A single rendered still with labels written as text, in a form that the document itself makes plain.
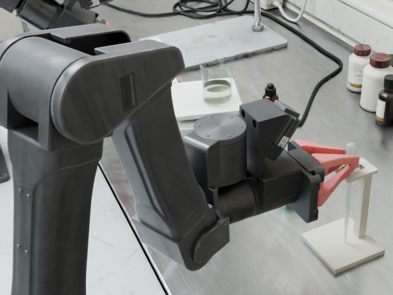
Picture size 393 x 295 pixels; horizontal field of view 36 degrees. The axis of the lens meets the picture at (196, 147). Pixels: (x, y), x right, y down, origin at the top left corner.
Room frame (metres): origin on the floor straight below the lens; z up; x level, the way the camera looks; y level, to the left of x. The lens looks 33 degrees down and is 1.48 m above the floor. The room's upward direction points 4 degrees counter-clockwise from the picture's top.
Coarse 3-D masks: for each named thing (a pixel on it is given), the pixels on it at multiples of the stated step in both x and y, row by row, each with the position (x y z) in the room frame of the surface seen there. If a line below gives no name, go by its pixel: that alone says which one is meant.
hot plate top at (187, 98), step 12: (180, 84) 0.96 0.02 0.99; (192, 84) 0.96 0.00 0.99; (180, 96) 0.92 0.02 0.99; (192, 96) 0.91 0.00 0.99; (180, 108) 0.87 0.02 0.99; (192, 108) 0.87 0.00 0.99; (204, 108) 0.87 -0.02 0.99; (216, 108) 0.87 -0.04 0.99; (228, 108) 0.86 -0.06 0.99; (180, 120) 0.85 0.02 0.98
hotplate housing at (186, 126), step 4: (188, 120) 0.87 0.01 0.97; (192, 120) 0.86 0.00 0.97; (196, 120) 0.86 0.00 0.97; (180, 124) 0.85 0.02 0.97; (184, 124) 0.85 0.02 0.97; (188, 124) 0.85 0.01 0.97; (192, 124) 0.85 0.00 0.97; (180, 128) 0.85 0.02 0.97; (184, 128) 0.85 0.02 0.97; (188, 128) 0.85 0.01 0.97; (192, 128) 0.85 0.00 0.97; (180, 132) 0.84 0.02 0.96; (184, 132) 0.84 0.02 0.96; (188, 132) 0.84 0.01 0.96
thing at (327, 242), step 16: (352, 176) 0.61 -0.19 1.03; (368, 176) 0.62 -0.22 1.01; (368, 192) 0.62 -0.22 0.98; (336, 224) 0.65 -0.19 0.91; (352, 224) 0.65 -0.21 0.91; (304, 240) 0.63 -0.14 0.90; (320, 240) 0.62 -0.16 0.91; (336, 240) 0.62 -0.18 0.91; (352, 240) 0.62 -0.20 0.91; (368, 240) 0.62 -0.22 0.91; (320, 256) 0.59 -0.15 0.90; (336, 256) 0.59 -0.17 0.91; (352, 256) 0.59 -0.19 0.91; (368, 256) 0.59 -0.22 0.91; (336, 272) 0.57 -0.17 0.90
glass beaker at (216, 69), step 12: (204, 60) 0.91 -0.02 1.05; (216, 60) 0.92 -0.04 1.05; (228, 60) 0.90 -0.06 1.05; (204, 72) 0.88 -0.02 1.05; (216, 72) 0.87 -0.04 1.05; (228, 72) 0.88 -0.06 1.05; (204, 84) 0.88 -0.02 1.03; (216, 84) 0.87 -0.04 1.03; (228, 84) 0.88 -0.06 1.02; (204, 96) 0.88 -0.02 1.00; (216, 96) 0.87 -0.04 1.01; (228, 96) 0.88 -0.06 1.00
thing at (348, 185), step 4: (348, 184) 0.61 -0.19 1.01; (348, 188) 0.61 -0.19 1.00; (348, 192) 0.61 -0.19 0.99; (348, 196) 0.61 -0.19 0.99; (348, 200) 0.61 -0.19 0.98; (344, 204) 0.62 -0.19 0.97; (348, 204) 0.61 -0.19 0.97; (344, 208) 0.62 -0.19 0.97; (348, 208) 0.61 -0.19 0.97; (344, 212) 0.62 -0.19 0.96; (348, 212) 0.61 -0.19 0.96; (344, 216) 0.61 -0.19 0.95; (348, 216) 0.61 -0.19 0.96; (344, 220) 0.61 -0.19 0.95; (348, 220) 0.61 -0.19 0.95; (344, 224) 0.61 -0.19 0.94; (344, 228) 0.61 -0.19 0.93; (344, 232) 0.61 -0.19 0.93; (344, 236) 0.61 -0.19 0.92; (344, 240) 0.61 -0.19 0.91
